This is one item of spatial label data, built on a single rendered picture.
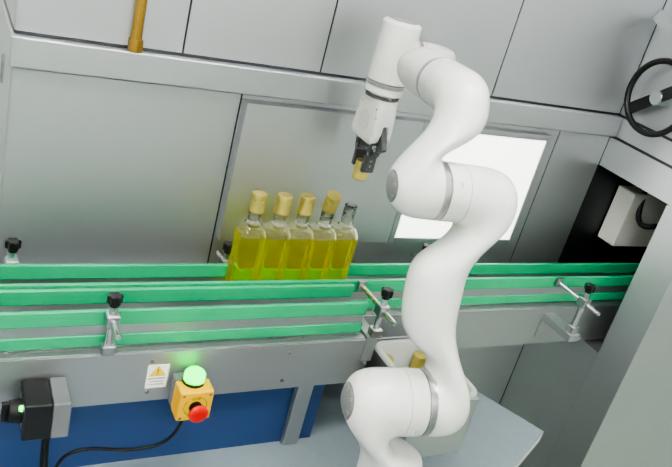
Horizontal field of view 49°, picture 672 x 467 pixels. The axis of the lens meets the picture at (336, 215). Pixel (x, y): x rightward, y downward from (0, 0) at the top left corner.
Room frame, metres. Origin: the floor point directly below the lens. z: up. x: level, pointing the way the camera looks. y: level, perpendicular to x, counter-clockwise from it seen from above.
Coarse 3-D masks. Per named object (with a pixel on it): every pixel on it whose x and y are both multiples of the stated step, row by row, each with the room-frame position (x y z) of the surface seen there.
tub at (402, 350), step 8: (376, 344) 1.53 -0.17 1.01; (384, 344) 1.54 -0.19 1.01; (392, 344) 1.55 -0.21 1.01; (400, 344) 1.57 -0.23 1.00; (408, 344) 1.58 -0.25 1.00; (384, 352) 1.50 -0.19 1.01; (392, 352) 1.56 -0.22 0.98; (400, 352) 1.57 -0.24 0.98; (408, 352) 1.58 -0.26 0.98; (384, 360) 1.48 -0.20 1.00; (400, 360) 1.57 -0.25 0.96; (408, 360) 1.58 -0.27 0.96; (472, 384) 1.47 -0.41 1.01; (472, 392) 1.44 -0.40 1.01
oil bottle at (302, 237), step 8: (288, 224) 1.53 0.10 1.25; (296, 224) 1.52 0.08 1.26; (296, 232) 1.50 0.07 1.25; (304, 232) 1.51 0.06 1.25; (312, 232) 1.52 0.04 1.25; (296, 240) 1.49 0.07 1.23; (304, 240) 1.51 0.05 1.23; (312, 240) 1.52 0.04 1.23; (296, 248) 1.50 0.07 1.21; (304, 248) 1.51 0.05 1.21; (288, 256) 1.49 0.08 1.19; (296, 256) 1.50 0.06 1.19; (304, 256) 1.51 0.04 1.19; (288, 264) 1.49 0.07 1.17; (296, 264) 1.50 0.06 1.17; (304, 264) 1.51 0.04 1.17; (288, 272) 1.49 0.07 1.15; (296, 272) 1.51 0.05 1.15; (304, 272) 1.52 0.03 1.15
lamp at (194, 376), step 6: (192, 366) 1.24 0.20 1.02; (198, 366) 1.25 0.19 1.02; (186, 372) 1.22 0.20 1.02; (192, 372) 1.22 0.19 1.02; (198, 372) 1.23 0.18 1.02; (204, 372) 1.24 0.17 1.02; (186, 378) 1.21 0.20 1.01; (192, 378) 1.21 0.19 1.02; (198, 378) 1.22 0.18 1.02; (204, 378) 1.23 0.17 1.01; (186, 384) 1.21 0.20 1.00; (192, 384) 1.21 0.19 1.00; (198, 384) 1.21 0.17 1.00
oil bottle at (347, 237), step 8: (336, 224) 1.58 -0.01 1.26; (336, 232) 1.57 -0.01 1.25; (344, 232) 1.56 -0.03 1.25; (352, 232) 1.57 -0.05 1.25; (344, 240) 1.56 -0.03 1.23; (352, 240) 1.57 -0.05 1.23; (336, 248) 1.55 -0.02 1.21; (344, 248) 1.56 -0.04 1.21; (352, 248) 1.58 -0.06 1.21; (336, 256) 1.56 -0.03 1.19; (344, 256) 1.57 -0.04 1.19; (352, 256) 1.58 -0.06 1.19; (336, 264) 1.56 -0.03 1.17; (344, 264) 1.57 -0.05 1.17; (328, 272) 1.56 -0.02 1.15; (336, 272) 1.56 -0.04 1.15; (344, 272) 1.57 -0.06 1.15
